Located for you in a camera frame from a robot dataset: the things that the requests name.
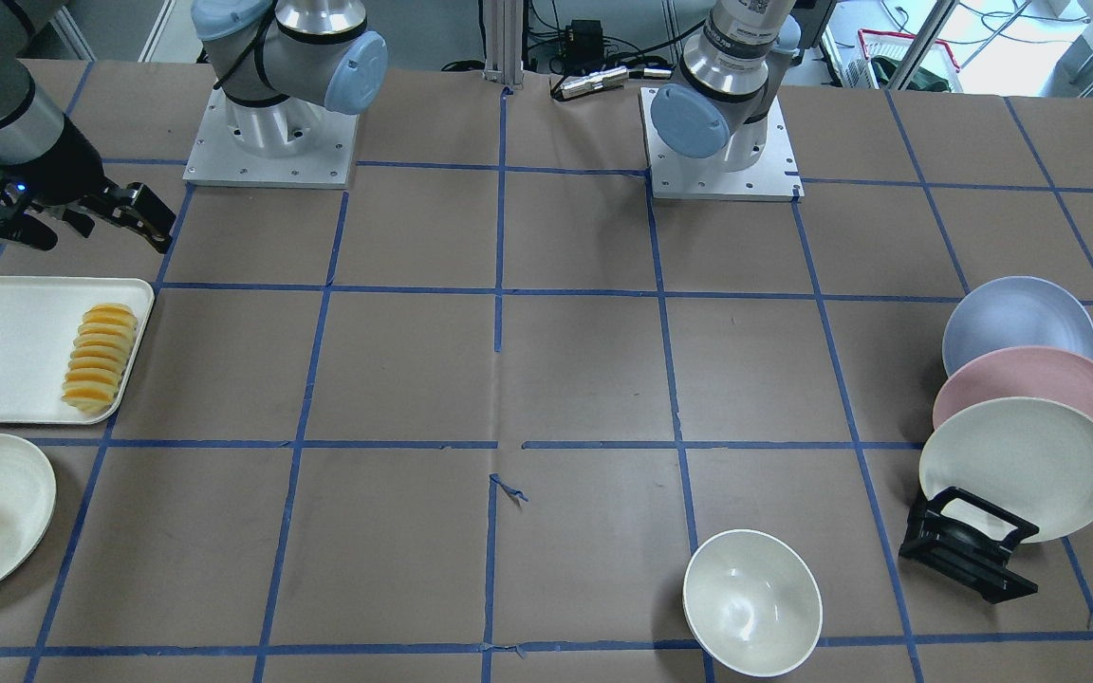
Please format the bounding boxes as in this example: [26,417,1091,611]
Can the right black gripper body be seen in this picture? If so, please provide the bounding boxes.
[0,167,176,252]

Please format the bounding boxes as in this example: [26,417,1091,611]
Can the blue plate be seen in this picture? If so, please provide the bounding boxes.
[941,275,1093,376]

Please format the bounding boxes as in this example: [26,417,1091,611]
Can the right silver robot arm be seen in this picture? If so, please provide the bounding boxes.
[0,1,389,252]

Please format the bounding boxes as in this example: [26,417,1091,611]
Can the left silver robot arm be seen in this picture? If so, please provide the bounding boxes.
[642,1,1093,298]

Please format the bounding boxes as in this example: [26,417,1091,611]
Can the pink plate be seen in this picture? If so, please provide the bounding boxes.
[932,345,1093,428]

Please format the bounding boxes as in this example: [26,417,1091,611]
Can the cream plate in rack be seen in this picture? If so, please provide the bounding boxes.
[918,397,1093,544]

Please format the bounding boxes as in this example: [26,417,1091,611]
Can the black plate rack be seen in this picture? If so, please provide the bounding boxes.
[898,486,1038,604]

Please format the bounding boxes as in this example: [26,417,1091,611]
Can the white rectangular tray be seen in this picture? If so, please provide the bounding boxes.
[0,276,155,425]

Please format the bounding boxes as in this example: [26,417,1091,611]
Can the cream bowl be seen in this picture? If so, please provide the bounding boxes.
[682,530,824,678]

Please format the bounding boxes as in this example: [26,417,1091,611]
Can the silver cylinder connector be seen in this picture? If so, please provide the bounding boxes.
[549,64,630,102]

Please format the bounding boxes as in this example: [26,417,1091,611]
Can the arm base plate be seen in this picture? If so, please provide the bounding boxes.
[640,87,806,202]
[183,89,360,190]

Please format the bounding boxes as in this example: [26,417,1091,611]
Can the aluminium frame post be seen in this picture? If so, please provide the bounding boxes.
[480,0,526,91]

